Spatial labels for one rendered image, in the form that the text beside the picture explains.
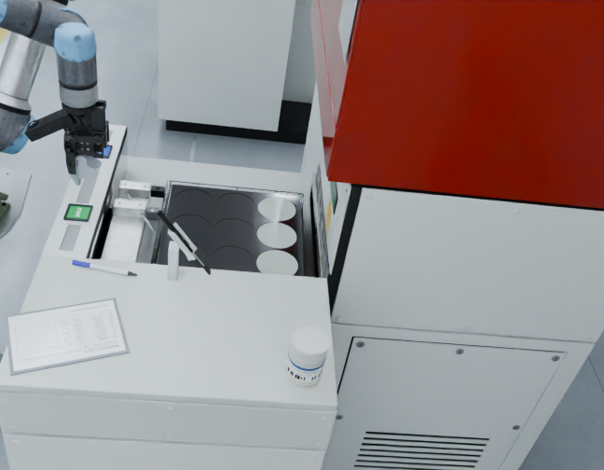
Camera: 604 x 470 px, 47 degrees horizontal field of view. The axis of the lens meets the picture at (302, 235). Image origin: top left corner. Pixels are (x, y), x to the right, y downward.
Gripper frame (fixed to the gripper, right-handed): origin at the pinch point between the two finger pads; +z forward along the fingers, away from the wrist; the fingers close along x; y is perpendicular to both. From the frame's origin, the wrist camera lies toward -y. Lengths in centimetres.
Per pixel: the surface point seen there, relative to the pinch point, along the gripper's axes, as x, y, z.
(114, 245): -0.8, 8.1, 18.0
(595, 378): 42, 186, 106
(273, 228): 8.3, 46.4, 16.0
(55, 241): -9.8, -2.9, 10.0
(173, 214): 10.6, 21.1, 15.9
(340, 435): -16, 71, 69
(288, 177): 42, 52, 24
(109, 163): 21.4, 3.7, 9.9
